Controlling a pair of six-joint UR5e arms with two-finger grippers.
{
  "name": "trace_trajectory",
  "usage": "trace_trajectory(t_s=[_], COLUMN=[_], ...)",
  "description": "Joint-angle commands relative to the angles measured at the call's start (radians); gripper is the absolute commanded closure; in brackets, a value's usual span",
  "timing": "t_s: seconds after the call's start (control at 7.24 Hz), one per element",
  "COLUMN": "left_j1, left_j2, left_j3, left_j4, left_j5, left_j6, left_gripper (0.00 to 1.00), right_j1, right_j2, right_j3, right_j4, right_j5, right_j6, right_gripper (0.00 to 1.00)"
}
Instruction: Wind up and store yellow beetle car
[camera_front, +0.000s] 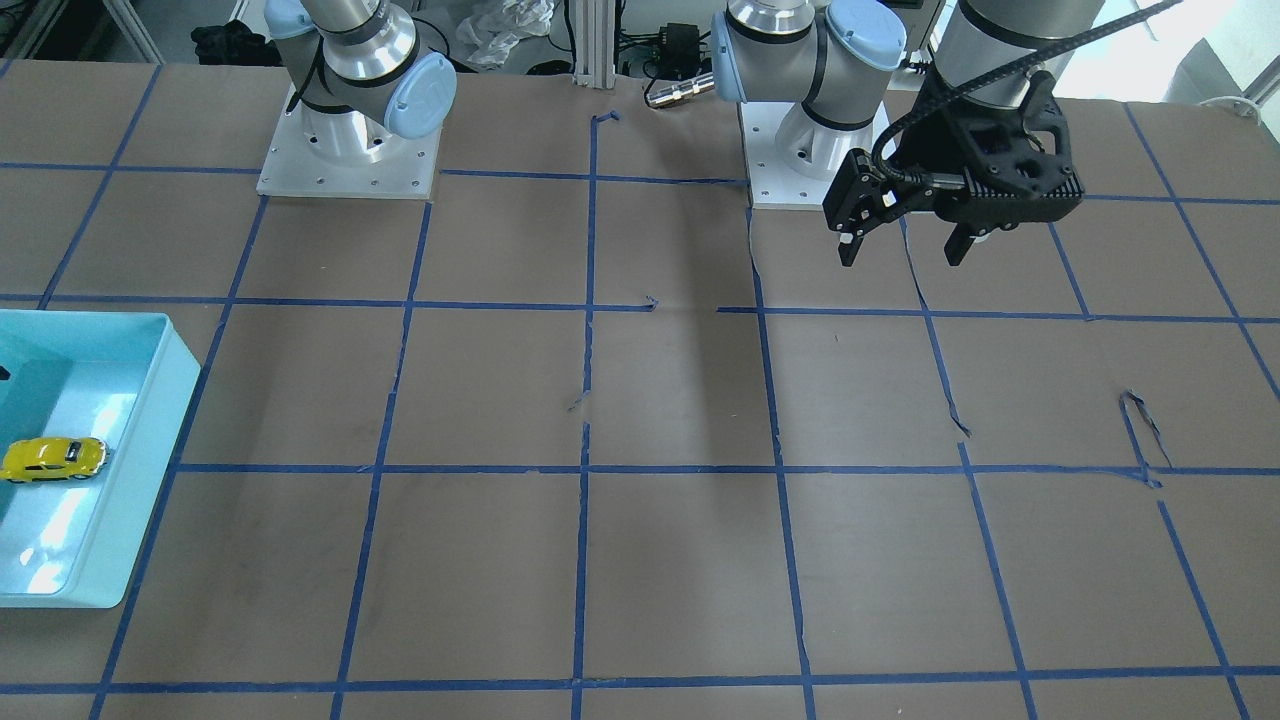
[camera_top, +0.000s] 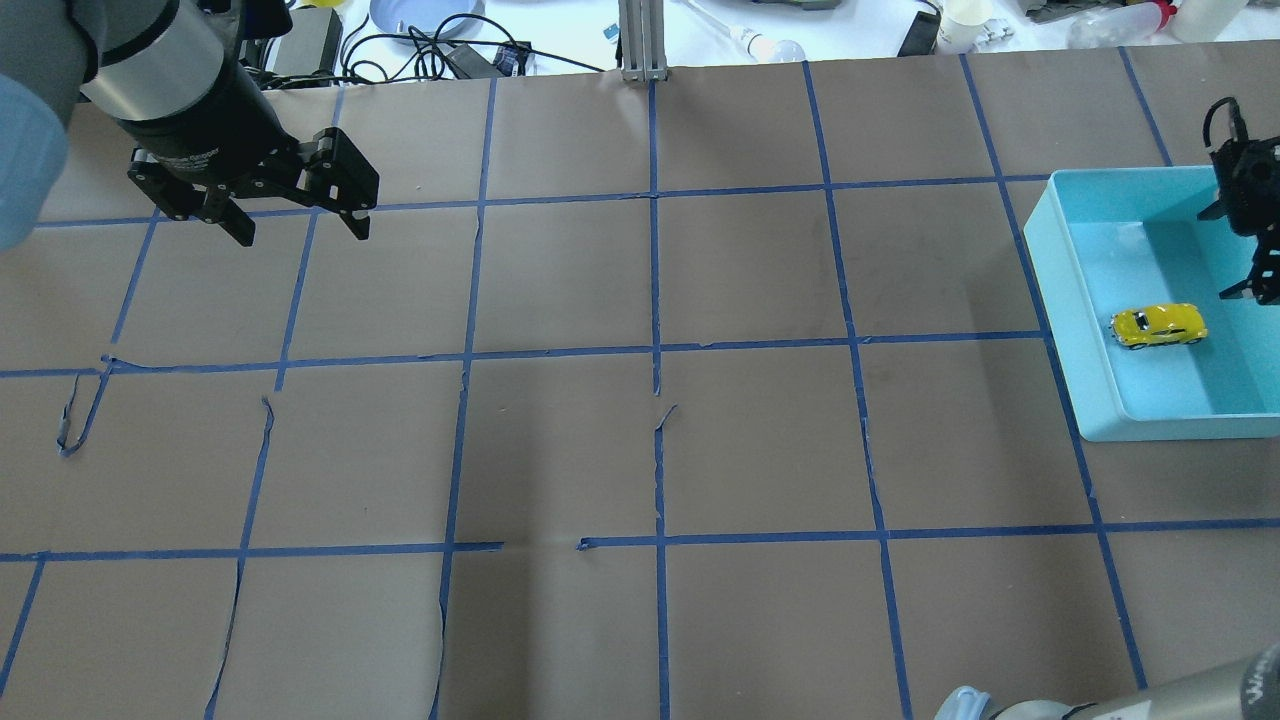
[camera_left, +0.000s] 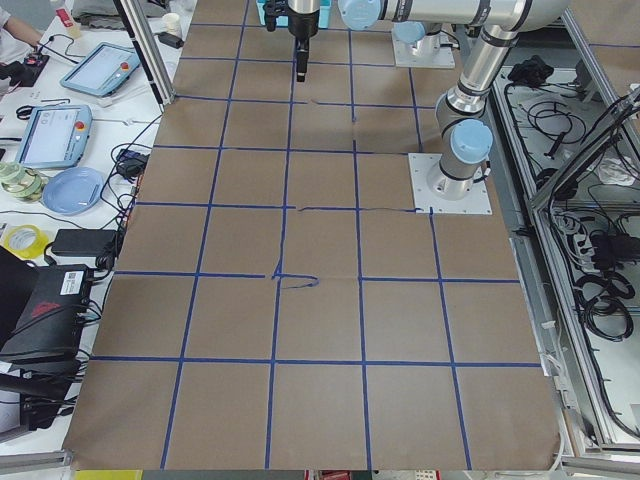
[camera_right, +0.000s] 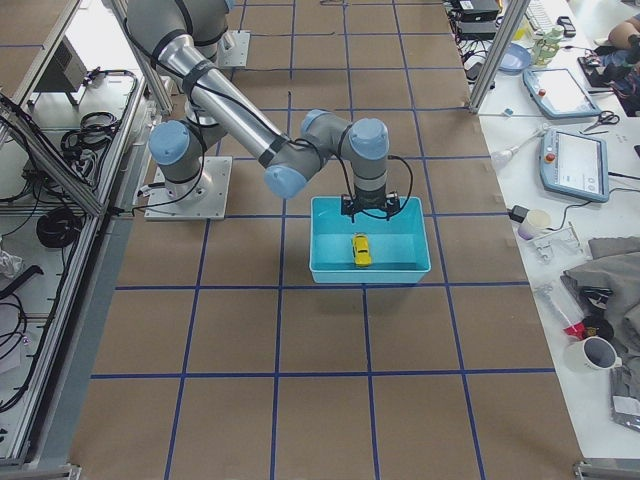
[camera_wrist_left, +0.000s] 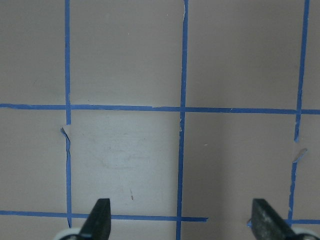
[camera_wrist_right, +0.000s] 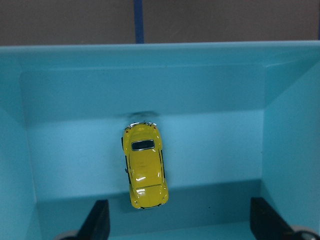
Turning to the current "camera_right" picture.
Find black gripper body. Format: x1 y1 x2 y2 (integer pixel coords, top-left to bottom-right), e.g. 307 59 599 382
340 188 400 215

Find yellow beetle toy car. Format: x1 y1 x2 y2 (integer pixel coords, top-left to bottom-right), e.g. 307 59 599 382
352 233 372 268

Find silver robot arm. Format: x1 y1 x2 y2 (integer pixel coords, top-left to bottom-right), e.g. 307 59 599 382
126 1 404 220

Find turquoise plastic storage bin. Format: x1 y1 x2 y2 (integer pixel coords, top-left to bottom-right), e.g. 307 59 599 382
309 196 431 284

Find black power adapter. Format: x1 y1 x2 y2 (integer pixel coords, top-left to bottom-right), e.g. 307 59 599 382
507 205 529 223

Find lower teach pendant tablet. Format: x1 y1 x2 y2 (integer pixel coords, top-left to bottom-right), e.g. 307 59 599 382
538 129 610 203

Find teach pendant tablet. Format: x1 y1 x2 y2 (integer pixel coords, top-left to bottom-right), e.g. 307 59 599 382
538 129 610 203
522 68 601 119

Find blue plate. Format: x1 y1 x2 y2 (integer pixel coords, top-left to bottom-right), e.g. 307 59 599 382
499 43 531 75

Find upper teach pendant tablet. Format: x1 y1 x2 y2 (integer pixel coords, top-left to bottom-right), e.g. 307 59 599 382
522 68 601 119

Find grey cloth pile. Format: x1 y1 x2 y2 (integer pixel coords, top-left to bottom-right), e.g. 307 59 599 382
561 236 639 356

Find white mug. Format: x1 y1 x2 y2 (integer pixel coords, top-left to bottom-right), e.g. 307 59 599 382
563 337 622 373

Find grey metal box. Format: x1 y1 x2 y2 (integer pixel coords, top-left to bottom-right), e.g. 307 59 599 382
34 36 88 106

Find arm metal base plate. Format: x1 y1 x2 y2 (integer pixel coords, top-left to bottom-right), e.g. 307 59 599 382
144 156 233 221
217 30 251 69

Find black handled scissors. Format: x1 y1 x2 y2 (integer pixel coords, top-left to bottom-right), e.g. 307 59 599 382
580 110 620 135

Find aluminium frame post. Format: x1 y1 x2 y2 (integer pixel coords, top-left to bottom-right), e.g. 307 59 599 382
468 0 529 114

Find coiled black cable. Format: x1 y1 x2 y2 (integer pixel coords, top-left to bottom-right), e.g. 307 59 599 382
36 206 82 249

